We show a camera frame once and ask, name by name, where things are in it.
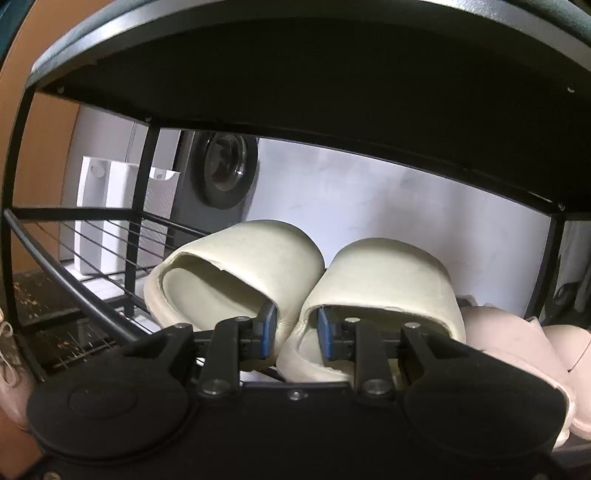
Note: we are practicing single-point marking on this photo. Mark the cream slipper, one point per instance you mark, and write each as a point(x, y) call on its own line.
point(397, 272)
point(249, 249)

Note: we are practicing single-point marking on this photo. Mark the white storage box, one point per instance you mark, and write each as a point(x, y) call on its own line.
point(111, 198)

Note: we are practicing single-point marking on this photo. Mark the teal fabric panel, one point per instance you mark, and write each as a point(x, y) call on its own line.
point(9, 23)

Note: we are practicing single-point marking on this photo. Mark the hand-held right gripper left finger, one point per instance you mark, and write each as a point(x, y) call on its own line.
point(266, 333)

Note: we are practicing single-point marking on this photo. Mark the grey washing machine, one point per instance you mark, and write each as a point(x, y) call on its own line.
point(221, 184)

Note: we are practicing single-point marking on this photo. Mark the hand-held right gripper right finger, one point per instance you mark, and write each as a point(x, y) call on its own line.
point(325, 333)

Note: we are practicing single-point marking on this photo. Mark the black metal shoe rack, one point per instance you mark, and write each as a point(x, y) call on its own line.
point(295, 87)

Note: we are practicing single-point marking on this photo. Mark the pink lace-up boot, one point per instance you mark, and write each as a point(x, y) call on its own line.
point(14, 383)

